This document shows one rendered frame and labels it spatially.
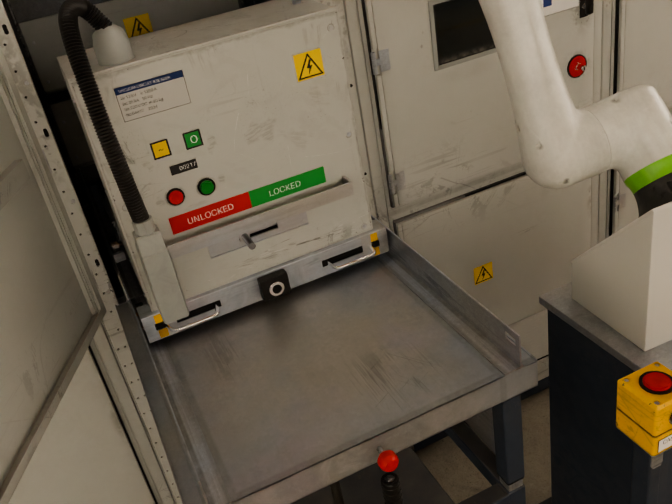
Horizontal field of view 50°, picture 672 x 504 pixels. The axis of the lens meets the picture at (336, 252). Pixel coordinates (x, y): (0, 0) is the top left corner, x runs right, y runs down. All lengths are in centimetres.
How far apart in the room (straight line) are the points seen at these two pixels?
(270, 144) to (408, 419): 57
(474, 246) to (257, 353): 81
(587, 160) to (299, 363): 65
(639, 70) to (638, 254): 88
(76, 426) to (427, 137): 107
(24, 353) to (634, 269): 111
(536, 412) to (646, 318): 105
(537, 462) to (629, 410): 110
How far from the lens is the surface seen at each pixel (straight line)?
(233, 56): 133
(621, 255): 141
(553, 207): 211
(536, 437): 234
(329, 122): 143
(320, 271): 153
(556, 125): 140
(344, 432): 120
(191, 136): 135
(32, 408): 145
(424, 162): 180
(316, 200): 142
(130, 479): 196
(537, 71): 139
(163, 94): 132
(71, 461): 189
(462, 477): 224
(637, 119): 147
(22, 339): 144
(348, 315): 144
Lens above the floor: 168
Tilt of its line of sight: 30 degrees down
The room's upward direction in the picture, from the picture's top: 11 degrees counter-clockwise
